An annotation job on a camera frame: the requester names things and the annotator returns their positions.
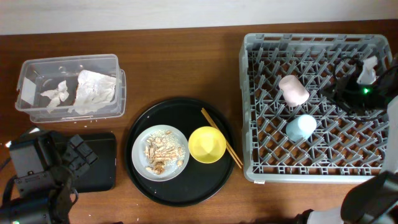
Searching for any pink plastic cup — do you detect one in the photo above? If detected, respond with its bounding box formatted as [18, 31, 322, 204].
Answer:
[279, 75, 310, 107]

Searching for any blue plastic cup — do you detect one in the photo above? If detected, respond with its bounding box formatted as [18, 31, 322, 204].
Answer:
[285, 114, 317, 142]

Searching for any gold snack wrapper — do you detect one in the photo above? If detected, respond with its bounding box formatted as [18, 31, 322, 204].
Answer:
[40, 80, 69, 113]

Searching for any white napkin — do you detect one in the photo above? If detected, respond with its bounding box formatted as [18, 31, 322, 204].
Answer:
[66, 70, 117, 115]

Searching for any yellow plastic bowl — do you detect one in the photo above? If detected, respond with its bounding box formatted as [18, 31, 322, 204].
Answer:
[188, 126, 226, 164]

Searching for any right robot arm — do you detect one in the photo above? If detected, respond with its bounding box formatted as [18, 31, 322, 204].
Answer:
[293, 56, 397, 223]

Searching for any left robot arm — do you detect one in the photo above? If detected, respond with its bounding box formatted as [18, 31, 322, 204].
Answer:
[1, 131, 98, 223]

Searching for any grey dishwasher rack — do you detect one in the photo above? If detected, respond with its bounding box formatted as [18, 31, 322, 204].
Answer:
[239, 33, 394, 184]

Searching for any clear plastic waste bin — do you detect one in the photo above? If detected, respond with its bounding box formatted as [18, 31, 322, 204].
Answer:
[15, 54, 126, 123]

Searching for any black rectangular tray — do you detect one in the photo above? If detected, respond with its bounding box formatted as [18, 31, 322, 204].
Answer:
[52, 133, 116, 193]

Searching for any grey plate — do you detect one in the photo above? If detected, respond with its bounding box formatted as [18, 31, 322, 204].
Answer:
[131, 124, 190, 182]

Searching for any food scraps pile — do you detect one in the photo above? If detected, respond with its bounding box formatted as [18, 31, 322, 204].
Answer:
[144, 130, 185, 175]

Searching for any wooden chopstick upper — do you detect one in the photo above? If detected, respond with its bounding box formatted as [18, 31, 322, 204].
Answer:
[202, 107, 244, 166]

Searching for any wooden chopstick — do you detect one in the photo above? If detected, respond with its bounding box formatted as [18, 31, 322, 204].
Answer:
[199, 108, 243, 169]
[202, 107, 244, 166]

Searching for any wooden chopstick lower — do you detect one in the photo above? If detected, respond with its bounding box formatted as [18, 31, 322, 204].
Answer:
[199, 108, 243, 169]

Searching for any round black serving tray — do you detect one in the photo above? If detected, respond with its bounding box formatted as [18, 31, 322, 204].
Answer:
[124, 98, 236, 207]

